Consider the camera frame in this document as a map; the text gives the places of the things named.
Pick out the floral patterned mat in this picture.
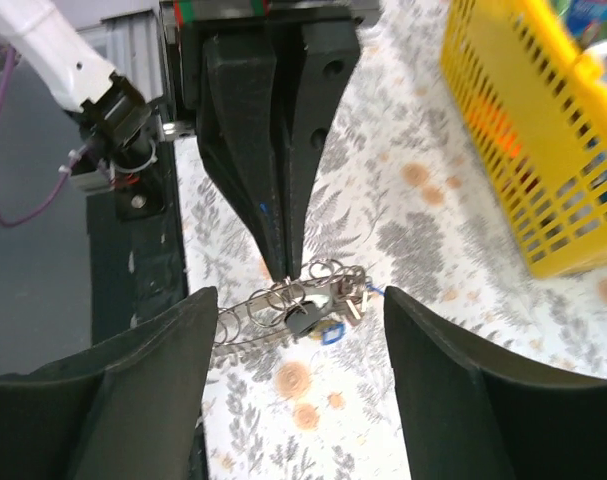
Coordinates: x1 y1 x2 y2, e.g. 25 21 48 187
177 1 607 479

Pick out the yellow plastic basket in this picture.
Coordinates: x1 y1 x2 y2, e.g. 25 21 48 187
441 0 607 278

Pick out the blue key tag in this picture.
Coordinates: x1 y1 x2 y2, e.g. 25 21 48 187
320 323 345 346

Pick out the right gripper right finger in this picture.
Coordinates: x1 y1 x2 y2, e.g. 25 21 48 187
384 286 607 479

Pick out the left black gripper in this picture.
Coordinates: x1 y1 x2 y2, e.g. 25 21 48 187
159 1 382 282

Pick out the silver key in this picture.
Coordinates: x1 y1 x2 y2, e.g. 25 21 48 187
338 287 369 327

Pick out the metal ring disc with keyrings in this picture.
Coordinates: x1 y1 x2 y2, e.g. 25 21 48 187
212 258 375 359

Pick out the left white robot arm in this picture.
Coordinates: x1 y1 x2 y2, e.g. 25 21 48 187
0 1 381 282

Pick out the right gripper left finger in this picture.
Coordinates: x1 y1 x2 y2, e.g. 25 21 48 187
0 287 218 479

